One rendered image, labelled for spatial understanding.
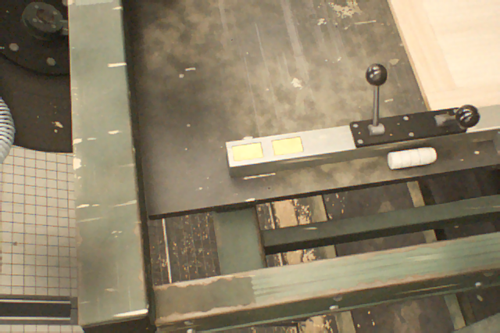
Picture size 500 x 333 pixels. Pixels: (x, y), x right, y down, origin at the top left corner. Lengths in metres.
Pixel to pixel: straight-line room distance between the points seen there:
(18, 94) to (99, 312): 0.89
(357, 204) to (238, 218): 2.24
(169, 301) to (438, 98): 0.61
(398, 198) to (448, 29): 1.86
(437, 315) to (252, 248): 1.92
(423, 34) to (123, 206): 0.68
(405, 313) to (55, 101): 1.94
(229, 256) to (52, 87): 0.85
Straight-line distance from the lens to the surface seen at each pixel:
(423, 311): 2.98
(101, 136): 1.05
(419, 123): 1.14
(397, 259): 1.01
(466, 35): 1.34
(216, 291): 0.97
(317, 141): 1.10
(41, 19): 1.83
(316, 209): 2.32
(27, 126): 1.66
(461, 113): 1.04
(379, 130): 1.10
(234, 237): 1.09
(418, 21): 1.33
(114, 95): 1.09
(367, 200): 3.26
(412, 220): 1.16
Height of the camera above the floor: 2.25
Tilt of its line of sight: 32 degrees down
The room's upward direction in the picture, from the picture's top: 80 degrees counter-clockwise
